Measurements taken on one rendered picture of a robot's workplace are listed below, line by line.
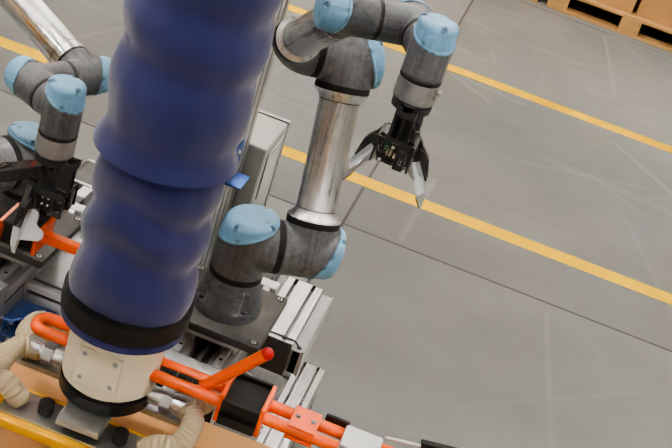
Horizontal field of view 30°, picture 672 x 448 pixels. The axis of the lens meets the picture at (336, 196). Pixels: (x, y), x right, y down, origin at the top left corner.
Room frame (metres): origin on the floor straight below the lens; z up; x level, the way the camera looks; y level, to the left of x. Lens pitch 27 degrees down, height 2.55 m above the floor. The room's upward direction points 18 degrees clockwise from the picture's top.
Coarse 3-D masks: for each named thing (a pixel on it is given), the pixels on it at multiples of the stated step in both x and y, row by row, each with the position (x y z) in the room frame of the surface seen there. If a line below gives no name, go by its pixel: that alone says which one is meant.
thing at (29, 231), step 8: (32, 216) 2.04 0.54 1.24; (24, 224) 2.03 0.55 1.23; (32, 224) 2.03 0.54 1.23; (16, 232) 2.02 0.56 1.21; (24, 232) 2.02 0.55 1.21; (32, 232) 2.03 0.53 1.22; (40, 232) 2.03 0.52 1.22; (16, 240) 2.01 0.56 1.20; (32, 240) 2.02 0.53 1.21; (40, 240) 2.02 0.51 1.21; (16, 248) 2.02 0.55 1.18
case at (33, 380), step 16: (16, 368) 1.96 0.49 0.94; (32, 384) 1.93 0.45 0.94; (48, 384) 1.95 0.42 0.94; (64, 400) 1.92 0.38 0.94; (128, 416) 1.93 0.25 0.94; (144, 416) 1.95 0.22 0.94; (0, 432) 1.77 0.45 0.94; (144, 432) 1.90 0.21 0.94; (160, 432) 1.92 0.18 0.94; (208, 432) 1.96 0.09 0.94; (224, 432) 1.98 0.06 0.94
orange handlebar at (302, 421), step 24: (48, 240) 2.07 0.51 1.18; (72, 240) 2.08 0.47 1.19; (48, 312) 1.84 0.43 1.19; (48, 336) 1.78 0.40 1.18; (168, 360) 1.81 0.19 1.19; (168, 384) 1.76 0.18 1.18; (192, 384) 1.77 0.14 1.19; (288, 408) 1.79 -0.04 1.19; (288, 432) 1.74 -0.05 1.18; (312, 432) 1.74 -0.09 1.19; (336, 432) 1.77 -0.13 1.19
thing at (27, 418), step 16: (0, 400) 1.71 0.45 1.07; (32, 400) 1.73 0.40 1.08; (48, 400) 1.71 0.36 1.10; (0, 416) 1.67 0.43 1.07; (16, 416) 1.68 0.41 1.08; (32, 416) 1.69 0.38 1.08; (48, 416) 1.70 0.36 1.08; (16, 432) 1.67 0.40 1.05; (32, 432) 1.66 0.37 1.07; (48, 432) 1.67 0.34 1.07; (64, 432) 1.68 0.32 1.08; (112, 432) 1.72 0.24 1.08; (128, 432) 1.70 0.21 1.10
